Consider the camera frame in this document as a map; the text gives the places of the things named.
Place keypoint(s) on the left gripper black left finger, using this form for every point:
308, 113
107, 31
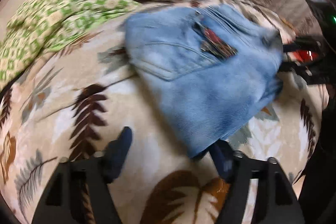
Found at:
77, 192

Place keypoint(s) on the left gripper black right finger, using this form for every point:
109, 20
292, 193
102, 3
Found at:
275, 201

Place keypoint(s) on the blue denim jeans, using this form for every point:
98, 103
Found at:
209, 70

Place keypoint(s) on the leaf-patterned cream blanket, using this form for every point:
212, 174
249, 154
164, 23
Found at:
73, 103

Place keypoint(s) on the red glass bowl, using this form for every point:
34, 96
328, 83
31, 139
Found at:
303, 56

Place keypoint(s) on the green patterned cloth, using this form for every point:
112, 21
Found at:
40, 26

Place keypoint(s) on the striped floral beige bedsheet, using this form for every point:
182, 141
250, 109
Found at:
294, 12

